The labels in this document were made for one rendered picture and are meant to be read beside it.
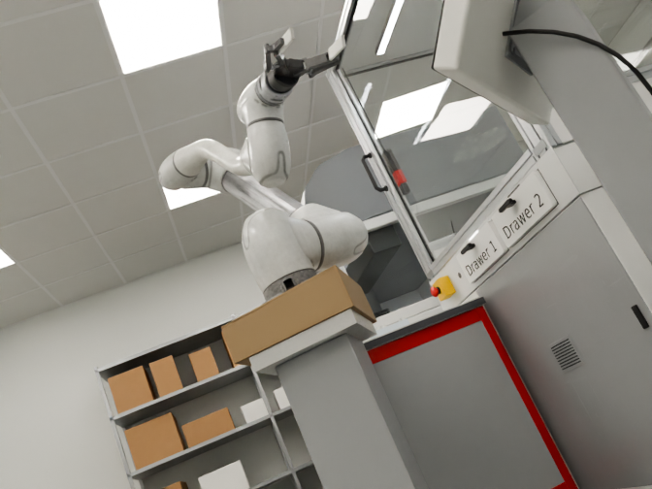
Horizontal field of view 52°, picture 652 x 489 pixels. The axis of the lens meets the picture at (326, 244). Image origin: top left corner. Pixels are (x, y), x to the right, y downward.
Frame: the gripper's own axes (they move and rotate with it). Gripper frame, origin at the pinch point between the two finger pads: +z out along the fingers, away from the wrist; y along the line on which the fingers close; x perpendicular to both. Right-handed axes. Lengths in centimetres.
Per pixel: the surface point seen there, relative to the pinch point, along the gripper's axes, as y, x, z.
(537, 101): -35, -26, 28
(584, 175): -66, -36, 12
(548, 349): -82, -77, -27
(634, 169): -23, -51, 53
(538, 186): -62, -35, 0
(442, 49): 3, -27, 42
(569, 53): -20, -28, 49
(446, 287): -84, -49, -70
